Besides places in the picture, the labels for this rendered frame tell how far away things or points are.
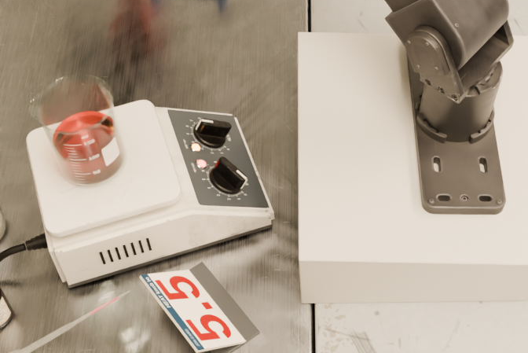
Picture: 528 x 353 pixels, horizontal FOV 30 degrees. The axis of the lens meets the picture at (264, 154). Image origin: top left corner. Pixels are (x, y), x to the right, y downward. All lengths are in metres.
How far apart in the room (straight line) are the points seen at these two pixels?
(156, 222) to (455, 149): 0.27
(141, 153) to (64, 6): 0.32
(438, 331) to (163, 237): 0.25
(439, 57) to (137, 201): 0.28
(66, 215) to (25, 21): 0.35
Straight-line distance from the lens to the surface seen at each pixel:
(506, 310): 0.89
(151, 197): 0.85
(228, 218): 0.88
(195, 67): 1.06
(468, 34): 0.79
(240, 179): 0.88
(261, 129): 0.99
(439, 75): 0.80
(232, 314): 0.88
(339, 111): 0.91
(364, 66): 0.94
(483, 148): 0.89
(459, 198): 0.85
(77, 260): 0.88
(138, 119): 0.90
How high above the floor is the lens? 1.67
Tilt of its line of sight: 52 degrees down
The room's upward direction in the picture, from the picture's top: 6 degrees counter-clockwise
